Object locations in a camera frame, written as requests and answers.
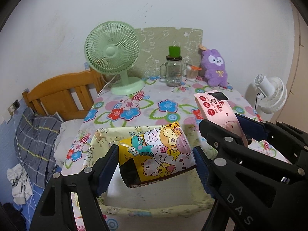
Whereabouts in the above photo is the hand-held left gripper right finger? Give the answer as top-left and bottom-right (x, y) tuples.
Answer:
(192, 146), (217, 199)

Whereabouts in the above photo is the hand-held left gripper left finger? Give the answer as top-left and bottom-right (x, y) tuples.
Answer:
(29, 144), (120, 231)

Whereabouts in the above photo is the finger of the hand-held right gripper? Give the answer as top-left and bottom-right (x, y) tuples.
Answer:
(235, 114), (308, 172)
(199, 119), (304, 183)

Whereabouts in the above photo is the pink wet wipes pack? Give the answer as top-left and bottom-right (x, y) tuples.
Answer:
(194, 91), (251, 148)

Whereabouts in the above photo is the yellow cartoon snack packet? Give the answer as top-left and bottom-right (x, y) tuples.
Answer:
(119, 122), (197, 188)

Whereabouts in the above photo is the cartoon print storage box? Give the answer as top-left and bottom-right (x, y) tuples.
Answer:
(83, 125), (218, 219)

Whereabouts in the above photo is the white standing fan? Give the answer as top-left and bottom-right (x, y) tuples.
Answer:
(245, 74), (288, 124)

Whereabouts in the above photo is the purple plush bunny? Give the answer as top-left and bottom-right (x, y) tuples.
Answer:
(200, 49), (229, 88)

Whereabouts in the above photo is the blue checked bedsheet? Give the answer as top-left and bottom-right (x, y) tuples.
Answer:
(0, 172), (63, 223)

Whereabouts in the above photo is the floral tablecloth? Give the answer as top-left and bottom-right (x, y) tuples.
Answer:
(60, 76), (293, 231)

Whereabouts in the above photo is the grey plaid pillow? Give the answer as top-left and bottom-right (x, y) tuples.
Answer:
(14, 107), (63, 188)

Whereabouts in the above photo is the beige door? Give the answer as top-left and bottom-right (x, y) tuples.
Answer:
(277, 0), (308, 127)

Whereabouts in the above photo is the small jar with orange lid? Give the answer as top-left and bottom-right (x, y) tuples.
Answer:
(186, 64), (201, 82)

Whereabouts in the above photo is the crumpled white grey cloth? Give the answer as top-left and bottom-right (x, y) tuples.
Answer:
(6, 164), (33, 205)

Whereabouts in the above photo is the glass jar with green lid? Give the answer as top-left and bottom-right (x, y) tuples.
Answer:
(159, 46), (185, 87)

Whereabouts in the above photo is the wooden bed headboard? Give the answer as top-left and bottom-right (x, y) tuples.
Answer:
(22, 70), (107, 122)

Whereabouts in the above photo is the dark cloth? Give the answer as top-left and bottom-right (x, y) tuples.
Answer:
(2, 202), (27, 231)

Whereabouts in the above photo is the green desk fan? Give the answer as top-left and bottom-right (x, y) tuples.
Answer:
(84, 21), (146, 96)

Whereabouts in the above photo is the black fan cable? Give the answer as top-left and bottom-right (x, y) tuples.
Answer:
(254, 92), (264, 109)

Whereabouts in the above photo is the white fan cable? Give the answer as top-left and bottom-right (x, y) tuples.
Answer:
(97, 73), (119, 97)

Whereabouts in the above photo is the thin white wall cable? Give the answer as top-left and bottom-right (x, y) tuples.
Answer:
(13, 113), (25, 167)

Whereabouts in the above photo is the wall socket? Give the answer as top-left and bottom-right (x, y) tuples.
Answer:
(7, 99), (21, 124)

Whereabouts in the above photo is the green patterned wall panel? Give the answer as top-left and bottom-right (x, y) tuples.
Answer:
(134, 27), (203, 79)

